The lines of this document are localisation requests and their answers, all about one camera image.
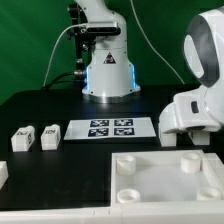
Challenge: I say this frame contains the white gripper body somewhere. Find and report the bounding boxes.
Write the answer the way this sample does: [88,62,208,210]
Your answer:
[159,87,221,134]

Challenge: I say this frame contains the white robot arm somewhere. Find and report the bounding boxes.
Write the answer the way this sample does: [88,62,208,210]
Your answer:
[75,0,224,134]

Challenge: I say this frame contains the white marker sheet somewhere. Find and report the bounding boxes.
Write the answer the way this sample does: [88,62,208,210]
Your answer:
[64,117,156,140]

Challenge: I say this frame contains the white front fence bar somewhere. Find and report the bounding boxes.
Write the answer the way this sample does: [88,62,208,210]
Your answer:
[0,201,224,224]

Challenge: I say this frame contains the white left obstacle block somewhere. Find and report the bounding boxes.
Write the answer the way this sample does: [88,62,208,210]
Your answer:
[0,161,8,190]

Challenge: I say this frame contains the black cables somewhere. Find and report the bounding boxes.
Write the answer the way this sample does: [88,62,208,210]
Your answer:
[41,70,88,92]

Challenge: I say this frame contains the white cable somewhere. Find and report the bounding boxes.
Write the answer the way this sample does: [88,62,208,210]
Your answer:
[42,23,88,88]

